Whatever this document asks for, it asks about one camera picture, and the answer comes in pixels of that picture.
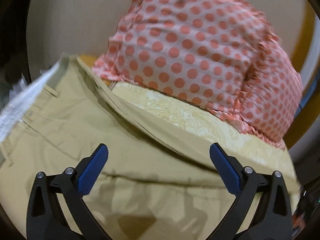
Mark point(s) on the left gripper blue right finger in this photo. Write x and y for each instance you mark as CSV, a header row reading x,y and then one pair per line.
x,y
272,218

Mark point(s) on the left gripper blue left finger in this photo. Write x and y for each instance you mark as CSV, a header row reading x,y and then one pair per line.
x,y
45,218

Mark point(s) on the beige khaki pants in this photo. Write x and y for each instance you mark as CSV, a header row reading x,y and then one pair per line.
x,y
66,123

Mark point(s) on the right pink polka dot pillow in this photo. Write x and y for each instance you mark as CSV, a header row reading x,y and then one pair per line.
x,y
269,96

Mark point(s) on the pink polka dot pillow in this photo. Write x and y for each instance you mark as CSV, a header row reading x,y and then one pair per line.
x,y
200,51
269,96

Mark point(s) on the yellow floral bed sheet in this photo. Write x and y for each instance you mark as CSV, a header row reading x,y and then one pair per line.
x,y
180,135

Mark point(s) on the left pink polka dot pillow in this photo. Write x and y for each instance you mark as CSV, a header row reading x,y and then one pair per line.
x,y
200,51

